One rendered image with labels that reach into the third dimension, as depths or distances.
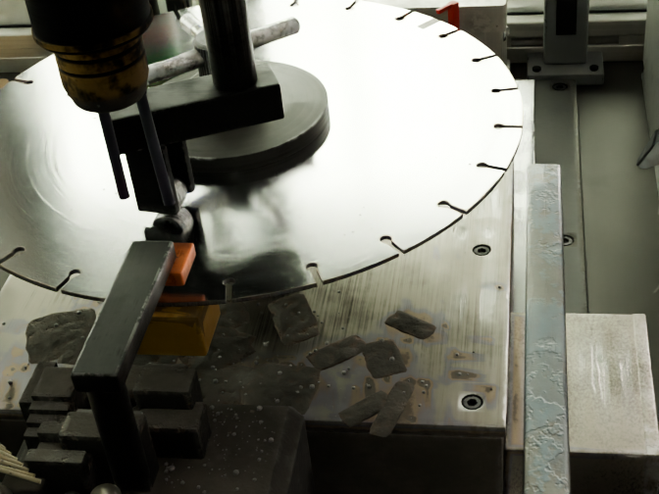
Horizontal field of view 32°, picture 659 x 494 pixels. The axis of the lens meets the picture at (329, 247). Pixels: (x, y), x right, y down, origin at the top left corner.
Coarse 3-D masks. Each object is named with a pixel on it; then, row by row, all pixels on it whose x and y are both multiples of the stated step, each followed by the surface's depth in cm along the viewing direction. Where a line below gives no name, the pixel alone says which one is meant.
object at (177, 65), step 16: (192, 16) 66; (192, 32) 65; (256, 32) 64; (272, 32) 64; (288, 32) 65; (160, 64) 62; (176, 64) 62; (192, 64) 63; (208, 64) 63; (160, 80) 62
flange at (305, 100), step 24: (192, 72) 70; (288, 72) 68; (288, 96) 66; (312, 96) 66; (288, 120) 64; (312, 120) 64; (192, 144) 63; (216, 144) 62; (240, 144) 62; (264, 144) 62; (288, 144) 62; (192, 168) 62; (216, 168) 62; (240, 168) 62
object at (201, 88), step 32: (224, 0) 53; (224, 32) 54; (224, 64) 55; (160, 96) 56; (192, 96) 55; (224, 96) 55; (256, 96) 56; (128, 128) 55; (160, 128) 55; (192, 128) 56; (224, 128) 56; (128, 160) 57; (160, 192) 57
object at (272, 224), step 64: (256, 0) 79; (320, 0) 78; (320, 64) 71; (384, 64) 70; (448, 64) 69; (0, 128) 68; (64, 128) 67; (384, 128) 64; (448, 128) 63; (512, 128) 63; (0, 192) 62; (64, 192) 62; (192, 192) 61; (256, 192) 60; (320, 192) 59; (384, 192) 59; (448, 192) 58; (0, 256) 58; (64, 256) 57; (256, 256) 56; (320, 256) 55; (384, 256) 55
